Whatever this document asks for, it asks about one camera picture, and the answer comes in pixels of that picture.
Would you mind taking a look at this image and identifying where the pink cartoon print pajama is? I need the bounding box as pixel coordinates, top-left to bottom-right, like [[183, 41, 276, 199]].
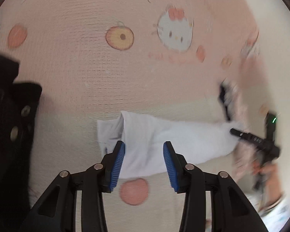
[[228, 82, 255, 182]]

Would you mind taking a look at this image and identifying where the white shirt navy trim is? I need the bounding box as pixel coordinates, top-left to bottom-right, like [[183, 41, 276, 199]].
[[96, 110, 245, 179]]

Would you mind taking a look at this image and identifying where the person's hand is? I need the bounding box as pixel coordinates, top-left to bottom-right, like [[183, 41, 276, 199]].
[[252, 160, 283, 206]]

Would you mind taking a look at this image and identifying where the navy garment under pajama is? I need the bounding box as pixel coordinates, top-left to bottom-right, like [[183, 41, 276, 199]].
[[218, 81, 233, 122]]

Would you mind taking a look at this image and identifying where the pink cream Hello Kitty blanket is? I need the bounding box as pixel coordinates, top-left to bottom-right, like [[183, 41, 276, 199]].
[[0, 0, 267, 231]]

